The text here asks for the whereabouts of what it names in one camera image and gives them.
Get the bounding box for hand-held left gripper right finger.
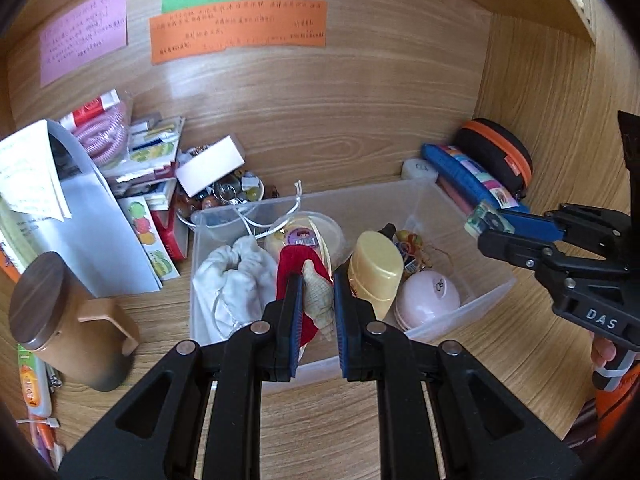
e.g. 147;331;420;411
333;266;583;480

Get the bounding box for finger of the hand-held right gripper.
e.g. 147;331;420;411
476;229;640;292
491;203;634;262

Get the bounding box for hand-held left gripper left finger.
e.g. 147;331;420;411
57;272;307;480

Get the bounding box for beige conch shell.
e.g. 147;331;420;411
301;259;335;342

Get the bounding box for small green white box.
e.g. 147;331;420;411
464;200;516;238

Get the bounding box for clear plastic storage box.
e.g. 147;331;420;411
189;178;517;395

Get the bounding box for white drawstring pouch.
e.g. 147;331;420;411
194;180;306;341

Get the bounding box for wooden desktop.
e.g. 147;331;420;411
7;80;626;480

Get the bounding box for person's right hand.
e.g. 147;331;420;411
590;334;620;370

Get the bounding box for pink flat case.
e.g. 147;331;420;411
437;177;476;213

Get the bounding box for pink round case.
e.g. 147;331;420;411
395;270;462;331

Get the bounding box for clear plastic tub with lid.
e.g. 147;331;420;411
264;211;346;281

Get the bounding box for black orange zip case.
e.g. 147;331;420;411
454;118;534;201

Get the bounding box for colourful rubber bands bundle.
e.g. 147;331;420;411
395;230;441;276

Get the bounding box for blue colourful pencil case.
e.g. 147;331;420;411
420;142;531;213

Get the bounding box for bowl of beads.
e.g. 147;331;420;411
176;170;266;233

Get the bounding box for red fruit printed box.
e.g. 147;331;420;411
120;195;192;281

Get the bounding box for white cardboard box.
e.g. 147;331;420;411
175;134;247;196

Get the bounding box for white paper bag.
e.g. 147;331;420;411
0;119;163;298

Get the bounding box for fruit picture card packets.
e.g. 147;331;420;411
107;115;186;211

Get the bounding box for brown mug with lid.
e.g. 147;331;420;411
8;251;141;392

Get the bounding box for orange paper note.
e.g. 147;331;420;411
148;0;328;66

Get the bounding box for white paper sheet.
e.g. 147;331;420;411
0;121;75;222

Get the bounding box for pink paper note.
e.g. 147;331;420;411
39;0;129;87

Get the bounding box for pink coiled cable packet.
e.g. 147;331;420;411
59;89;135;165

